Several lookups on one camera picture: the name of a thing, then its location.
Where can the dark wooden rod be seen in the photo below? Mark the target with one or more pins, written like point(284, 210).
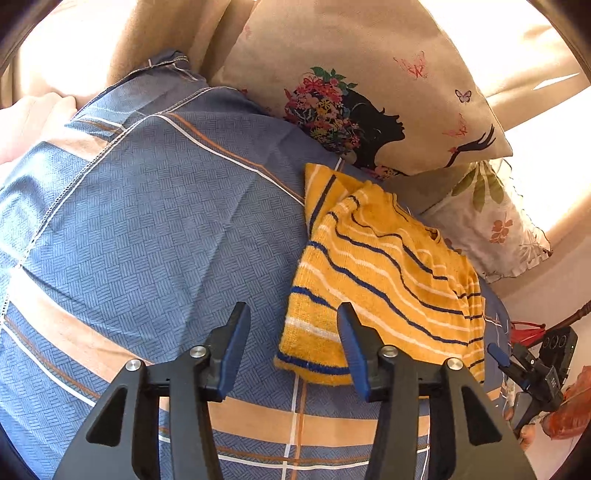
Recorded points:
point(572, 314)

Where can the beige silhouette print pillow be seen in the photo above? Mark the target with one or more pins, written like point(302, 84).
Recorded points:
point(369, 83)

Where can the red object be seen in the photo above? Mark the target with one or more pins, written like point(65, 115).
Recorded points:
point(526, 330)

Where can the person's right hand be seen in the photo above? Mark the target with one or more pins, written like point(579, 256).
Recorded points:
point(526, 434)

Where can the pink cloth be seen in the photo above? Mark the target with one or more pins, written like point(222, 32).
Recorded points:
point(32, 124)

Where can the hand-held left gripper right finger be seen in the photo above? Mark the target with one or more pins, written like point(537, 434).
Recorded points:
point(356, 357)

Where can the blue checked bed sheet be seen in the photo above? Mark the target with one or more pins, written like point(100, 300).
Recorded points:
point(152, 207)

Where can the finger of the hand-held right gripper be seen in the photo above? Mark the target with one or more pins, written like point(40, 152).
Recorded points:
point(497, 354)

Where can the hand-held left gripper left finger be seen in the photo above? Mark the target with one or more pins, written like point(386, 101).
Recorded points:
point(230, 357)

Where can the yellow striped knit sweater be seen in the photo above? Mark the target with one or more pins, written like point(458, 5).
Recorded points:
point(383, 286)

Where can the white leaf print pillow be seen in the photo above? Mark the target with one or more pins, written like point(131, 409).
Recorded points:
point(498, 221)

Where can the orange crumpled bag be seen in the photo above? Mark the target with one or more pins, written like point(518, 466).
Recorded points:
point(568, 410)

